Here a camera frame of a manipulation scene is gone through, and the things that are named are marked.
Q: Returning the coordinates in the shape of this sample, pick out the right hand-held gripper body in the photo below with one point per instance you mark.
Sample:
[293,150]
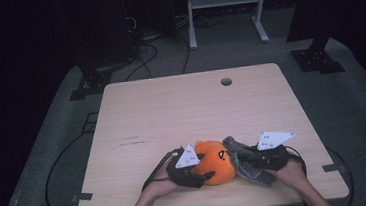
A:
[271,139]

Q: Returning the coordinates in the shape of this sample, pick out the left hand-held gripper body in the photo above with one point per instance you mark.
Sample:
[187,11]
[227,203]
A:
[187,158]

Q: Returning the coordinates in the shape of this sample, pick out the orange plush toy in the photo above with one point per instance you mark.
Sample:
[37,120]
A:
[218,166]

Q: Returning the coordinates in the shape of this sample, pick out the grey fluffy cloth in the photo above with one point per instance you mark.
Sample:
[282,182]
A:
[233,145]

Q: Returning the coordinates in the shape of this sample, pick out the person's left hand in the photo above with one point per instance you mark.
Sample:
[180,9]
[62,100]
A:
[160,187]

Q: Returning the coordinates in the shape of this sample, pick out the person's right hand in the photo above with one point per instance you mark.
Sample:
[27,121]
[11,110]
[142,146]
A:
[291,175]

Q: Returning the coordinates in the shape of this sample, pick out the dark tape strip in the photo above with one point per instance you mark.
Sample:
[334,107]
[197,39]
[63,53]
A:
[330,167]
[84,196]

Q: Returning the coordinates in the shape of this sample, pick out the black stand base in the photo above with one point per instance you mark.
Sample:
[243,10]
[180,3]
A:
[93,80]
[316,59]

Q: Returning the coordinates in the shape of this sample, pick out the black floor frame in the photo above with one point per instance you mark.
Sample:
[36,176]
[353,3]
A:
[91,114]

